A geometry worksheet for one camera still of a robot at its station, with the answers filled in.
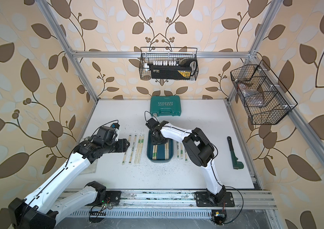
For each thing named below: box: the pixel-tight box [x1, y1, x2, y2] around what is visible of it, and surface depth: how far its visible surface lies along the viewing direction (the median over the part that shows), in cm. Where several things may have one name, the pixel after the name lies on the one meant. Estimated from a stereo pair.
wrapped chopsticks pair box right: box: [164, 139, 170, 160], surface depth 93 cm
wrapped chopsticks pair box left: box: [151, 144, 158, 161], surface depth 93 cm
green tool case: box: [150, 95, 182, 117], surface depth 114 cm
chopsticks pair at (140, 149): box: [135, 134, 145, 166], surface depth 95 cm
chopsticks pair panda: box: [176, 141, 181, 160], surface depth 95 cm
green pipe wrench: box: [226, 135, 244, 170], surface depth 88 cm
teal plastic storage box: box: [146, 129, 174, 163], surface depth 92 cm
